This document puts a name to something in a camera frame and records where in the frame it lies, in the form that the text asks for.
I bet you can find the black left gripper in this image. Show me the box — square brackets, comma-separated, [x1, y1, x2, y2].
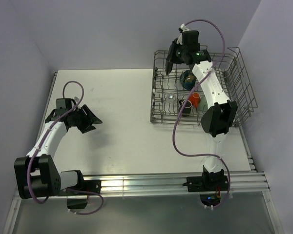
[69, 105, 102, 134]

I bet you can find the blue-brown ceramic bowl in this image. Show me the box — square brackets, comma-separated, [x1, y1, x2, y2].
[179, 70, 197, 91]

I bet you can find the clear glass tumbler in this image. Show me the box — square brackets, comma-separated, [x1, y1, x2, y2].
[166, 93, 177, 103]

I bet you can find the orange small mug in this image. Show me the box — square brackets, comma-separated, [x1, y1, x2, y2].
[188, 92, 200, 108]

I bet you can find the dark brown mug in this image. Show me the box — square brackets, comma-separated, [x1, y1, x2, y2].
[178, 99, 192, 117]

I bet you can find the green ceramic cup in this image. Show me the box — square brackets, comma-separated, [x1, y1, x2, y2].
[197, 96, 208, 112]

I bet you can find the black floral square plate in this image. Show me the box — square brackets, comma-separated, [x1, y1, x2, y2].
[166, 39, 179, 64]

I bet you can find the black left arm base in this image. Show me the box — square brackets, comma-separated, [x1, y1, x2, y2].
[58, 180, 102, 213]

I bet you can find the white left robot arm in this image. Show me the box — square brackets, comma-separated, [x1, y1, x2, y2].
[14, 98, 102, 199]

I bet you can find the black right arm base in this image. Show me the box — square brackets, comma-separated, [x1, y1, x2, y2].
[183, 169, 230, 192]

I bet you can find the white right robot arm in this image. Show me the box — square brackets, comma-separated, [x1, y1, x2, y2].
[165, 29, 237, 190]

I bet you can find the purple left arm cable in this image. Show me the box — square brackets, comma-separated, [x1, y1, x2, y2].
[26, 81, 105, 215]

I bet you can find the grey wire dish rack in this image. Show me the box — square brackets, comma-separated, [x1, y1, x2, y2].
[150, 44, 259, 128]

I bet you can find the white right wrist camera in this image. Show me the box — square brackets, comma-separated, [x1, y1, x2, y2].
[178, 24, 189, 33]

